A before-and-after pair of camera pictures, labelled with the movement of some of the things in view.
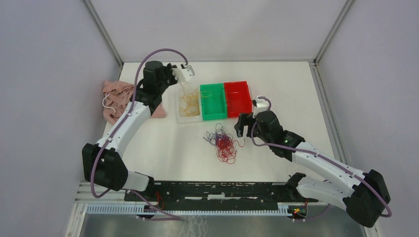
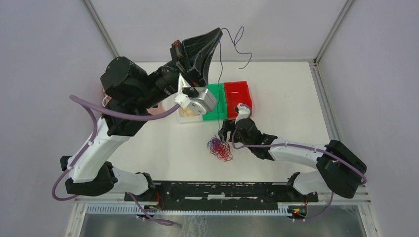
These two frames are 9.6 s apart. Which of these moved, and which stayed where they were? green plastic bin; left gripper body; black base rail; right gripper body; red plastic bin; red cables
Moved: right gripper body; red cables; left gripper body
Stayed: red plastic bin; green plastic bin; black base rail
